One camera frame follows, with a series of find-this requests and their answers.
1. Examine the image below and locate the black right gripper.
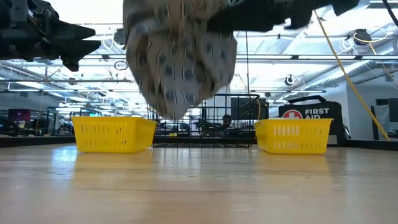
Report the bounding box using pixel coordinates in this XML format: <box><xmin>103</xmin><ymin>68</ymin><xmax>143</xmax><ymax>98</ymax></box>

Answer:
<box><xmin>206</xmin><ymin>0</ymin><xmax>361</xmax><ymax>32</ymax></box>

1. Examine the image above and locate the black first aid kit bag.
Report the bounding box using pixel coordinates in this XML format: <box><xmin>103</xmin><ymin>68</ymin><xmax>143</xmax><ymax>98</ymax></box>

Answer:
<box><xmin>277</xmin><ymin>95</ymin><xmax>346</xmax><ymax>146</ymax></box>

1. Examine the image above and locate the monitor with pink screen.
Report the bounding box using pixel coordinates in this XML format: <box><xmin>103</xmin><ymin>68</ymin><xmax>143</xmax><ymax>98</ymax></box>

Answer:
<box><xmin>7</xmin><ymin>108</ymin><xmax>32</xmax><ymax>122</ymax></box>

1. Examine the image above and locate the black wire basket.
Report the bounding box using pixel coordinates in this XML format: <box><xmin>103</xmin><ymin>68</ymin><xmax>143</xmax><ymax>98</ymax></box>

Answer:
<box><xmin>147</xmin><ymin>93</ymin><xmax>261</xmax><ymax>149</ymax></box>

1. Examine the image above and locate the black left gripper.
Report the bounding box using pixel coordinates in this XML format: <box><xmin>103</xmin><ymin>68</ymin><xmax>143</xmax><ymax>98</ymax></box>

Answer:
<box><xmin>0</xmin><ymin>0</ymin><xmax>102</xmax><ymax>73</ymax></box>

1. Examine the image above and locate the person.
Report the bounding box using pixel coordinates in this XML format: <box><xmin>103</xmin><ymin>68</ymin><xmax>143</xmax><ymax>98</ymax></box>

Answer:
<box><xmin>221</xmin><ymin>114</ymin><xmax>233</xmax><ymax>131</ymax></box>

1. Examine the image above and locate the grey curtain panel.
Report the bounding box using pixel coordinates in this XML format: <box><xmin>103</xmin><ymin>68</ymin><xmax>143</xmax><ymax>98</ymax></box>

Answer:
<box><xmin>369</xmin><ymin>104</ymin><xmax>391</xmax><ymax>141</ymax></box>

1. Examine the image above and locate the black ceiling cable reel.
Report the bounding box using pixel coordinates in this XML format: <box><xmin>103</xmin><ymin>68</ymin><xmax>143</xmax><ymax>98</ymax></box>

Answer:
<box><xmin>353</xmin><ymin>28</ymin><xmax>373</xmax><ymax>47</ymax></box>

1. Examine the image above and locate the thick yellow cable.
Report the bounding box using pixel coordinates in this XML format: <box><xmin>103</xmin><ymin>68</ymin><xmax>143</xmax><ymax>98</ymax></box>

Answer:
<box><xmin>312</xmin><ymin>9</ymin><xmax>391</xmax><ymax>141</ymax></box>

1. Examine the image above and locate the yellow plastic basket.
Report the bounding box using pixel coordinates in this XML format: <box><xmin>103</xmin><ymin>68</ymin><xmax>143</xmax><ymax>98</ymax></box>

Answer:
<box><xmin>254</xmin><ymin>118</ymin><xmax>335</xmax><ymax>155</ymax></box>
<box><xmin>70</xmin><ymin>116</ymin><xmax>158</xmax><ymax>154</ymax></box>

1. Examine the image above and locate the grey patterned fabric pouch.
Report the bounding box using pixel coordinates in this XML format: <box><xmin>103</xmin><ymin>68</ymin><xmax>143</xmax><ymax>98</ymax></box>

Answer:
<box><xmin>123</xmin><ymin>0</ymin><xmax>239</xmax><ymax>121</ymax></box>

